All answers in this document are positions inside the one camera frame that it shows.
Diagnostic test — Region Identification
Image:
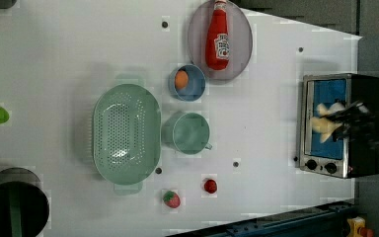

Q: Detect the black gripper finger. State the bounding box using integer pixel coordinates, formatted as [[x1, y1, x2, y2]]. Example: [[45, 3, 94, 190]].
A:
[[325, 101, 364, 120], [332, 127, 350, 142]]

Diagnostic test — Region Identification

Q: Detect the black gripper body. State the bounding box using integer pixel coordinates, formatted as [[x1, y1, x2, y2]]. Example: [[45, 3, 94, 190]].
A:
[[344, 111, 379, 144]]

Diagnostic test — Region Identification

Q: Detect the peeled toy banana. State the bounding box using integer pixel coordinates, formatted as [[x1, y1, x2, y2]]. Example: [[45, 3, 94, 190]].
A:
[[310, 101, 368, 144]]

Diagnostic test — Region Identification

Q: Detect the green mug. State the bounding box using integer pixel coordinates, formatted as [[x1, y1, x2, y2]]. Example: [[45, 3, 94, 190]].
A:
[[161, 112, 212, 155]]

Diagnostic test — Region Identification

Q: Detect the black toaster oven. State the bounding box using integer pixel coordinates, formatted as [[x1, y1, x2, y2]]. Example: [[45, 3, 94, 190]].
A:
[[298, 73, 379, 179]]

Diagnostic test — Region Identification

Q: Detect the grey round plate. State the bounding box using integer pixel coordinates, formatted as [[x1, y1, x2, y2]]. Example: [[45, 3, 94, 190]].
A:
[[187, 0, 253, 80]]

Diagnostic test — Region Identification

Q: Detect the red green toy fruit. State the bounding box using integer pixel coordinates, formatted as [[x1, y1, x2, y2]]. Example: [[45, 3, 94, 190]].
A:
[[204, 179, 217, 194]]

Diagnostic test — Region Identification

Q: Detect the red ketchup bottle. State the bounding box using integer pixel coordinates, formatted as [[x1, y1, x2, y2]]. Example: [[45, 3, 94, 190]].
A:
[[205, 0, 230, 71]]

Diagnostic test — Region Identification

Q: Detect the blue bowl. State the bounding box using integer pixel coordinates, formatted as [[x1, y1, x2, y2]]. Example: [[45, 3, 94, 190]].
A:
[[168, 64, 206, 102]]

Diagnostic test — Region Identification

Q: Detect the orange toy egg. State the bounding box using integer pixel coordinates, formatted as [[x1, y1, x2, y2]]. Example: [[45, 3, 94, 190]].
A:
[[174, 70, 189, 90]]

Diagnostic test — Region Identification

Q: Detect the red toy strawberry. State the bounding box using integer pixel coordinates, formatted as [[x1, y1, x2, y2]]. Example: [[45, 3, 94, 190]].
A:
[[163, 191, 181, 208]]

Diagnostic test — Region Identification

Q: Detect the green perforated colander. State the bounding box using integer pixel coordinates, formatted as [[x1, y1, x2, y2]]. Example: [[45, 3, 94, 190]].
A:
[[92, 83, 161, 196]]

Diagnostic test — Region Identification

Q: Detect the black cylinder post near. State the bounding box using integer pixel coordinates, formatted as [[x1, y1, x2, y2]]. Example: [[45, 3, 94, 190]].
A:
[[0, 168, 50, 237]]

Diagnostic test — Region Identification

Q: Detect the black cylinder post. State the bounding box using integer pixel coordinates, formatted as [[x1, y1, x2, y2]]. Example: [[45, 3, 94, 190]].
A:
[[0, 0, 18, 9], [0, 168, 50, 237]]

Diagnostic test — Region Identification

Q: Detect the black cylinder post far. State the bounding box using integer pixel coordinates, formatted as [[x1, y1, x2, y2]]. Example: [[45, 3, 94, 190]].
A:
[[0, 0, 18, 9]]

